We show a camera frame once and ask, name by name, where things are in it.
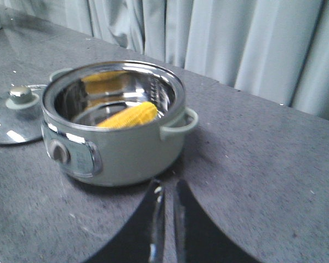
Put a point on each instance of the glass pot lid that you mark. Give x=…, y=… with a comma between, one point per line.
x=21, y=114

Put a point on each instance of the white pleated curtain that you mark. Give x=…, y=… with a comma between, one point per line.
x=278, y=50

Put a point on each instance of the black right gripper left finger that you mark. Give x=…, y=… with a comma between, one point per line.
x=141, y=239

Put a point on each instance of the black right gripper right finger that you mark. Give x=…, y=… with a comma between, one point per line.
x=197, y=237

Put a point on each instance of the yellow corn cob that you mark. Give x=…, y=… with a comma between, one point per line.
x=141, y=114

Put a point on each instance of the green electric cooking pot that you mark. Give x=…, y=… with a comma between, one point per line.
x=77, y=100

